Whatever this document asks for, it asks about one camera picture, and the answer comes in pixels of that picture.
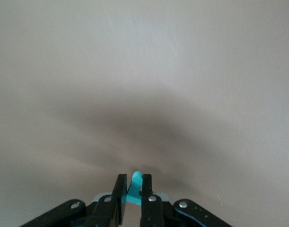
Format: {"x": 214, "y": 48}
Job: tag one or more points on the teal foam letter r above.
{"x": 134, "y": 191}

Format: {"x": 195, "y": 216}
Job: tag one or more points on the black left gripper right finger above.
{"x": 151, "y": 210}

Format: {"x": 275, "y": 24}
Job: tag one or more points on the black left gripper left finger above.
{"x": 111, "y": 210}

